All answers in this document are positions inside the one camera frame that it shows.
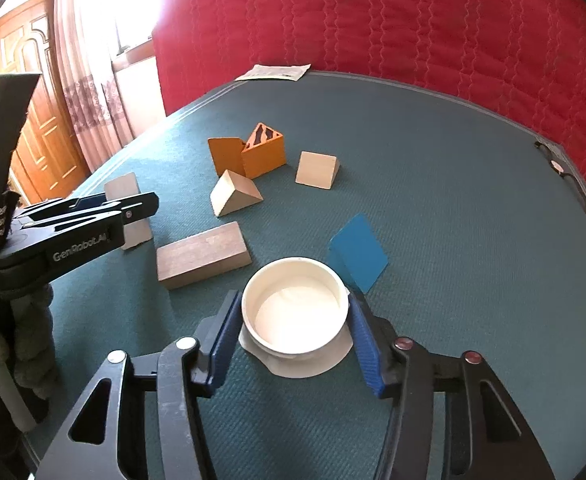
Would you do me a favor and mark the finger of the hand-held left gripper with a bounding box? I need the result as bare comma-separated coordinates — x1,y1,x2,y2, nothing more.
65,194,108,209
23,191,160,227

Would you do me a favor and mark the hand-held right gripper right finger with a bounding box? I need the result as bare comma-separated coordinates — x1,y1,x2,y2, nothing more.
348,290,556,480

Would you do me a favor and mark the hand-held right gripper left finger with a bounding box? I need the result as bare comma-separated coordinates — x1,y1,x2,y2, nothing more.
35,289,244,480

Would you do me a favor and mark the light wooden rectangular block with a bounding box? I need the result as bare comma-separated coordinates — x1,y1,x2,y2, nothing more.
104,172,153,251

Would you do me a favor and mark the white cup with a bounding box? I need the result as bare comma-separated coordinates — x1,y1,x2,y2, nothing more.
238,256,355,380

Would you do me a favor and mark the dark brown wooden block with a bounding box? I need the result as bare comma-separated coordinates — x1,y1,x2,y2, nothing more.
156,221,252,290

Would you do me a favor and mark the blue block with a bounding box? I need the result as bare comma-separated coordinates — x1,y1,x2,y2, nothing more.
328,213,390,295

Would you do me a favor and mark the light wooden triangular block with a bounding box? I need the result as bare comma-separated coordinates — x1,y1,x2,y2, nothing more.
210,169,264,218
295,151,340,191

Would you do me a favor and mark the orange wooden block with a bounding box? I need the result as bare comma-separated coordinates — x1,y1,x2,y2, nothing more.
208,137,246,177

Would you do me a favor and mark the orange striped triangular block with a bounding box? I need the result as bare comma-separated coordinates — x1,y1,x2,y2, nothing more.
241,122,287,180

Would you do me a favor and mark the person's left hand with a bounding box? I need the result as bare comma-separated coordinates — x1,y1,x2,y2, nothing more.
0,284,60,400

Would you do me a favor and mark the patterned curtain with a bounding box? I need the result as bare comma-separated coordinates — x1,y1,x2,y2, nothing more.
53,0,138,171

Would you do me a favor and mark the teal table cloth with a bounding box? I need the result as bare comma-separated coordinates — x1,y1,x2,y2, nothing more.
20,71,586,480

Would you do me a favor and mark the white paper leaflet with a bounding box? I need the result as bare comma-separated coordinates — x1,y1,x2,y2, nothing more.
234,64,312,82

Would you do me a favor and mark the window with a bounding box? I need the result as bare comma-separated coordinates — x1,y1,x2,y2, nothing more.
75,0,174,58

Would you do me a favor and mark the red quilted blanket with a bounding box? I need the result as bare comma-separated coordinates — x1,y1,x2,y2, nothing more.
152,0,586,241

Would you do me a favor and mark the brown strap wristwatch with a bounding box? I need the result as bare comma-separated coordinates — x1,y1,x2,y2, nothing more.
534,141,586,218

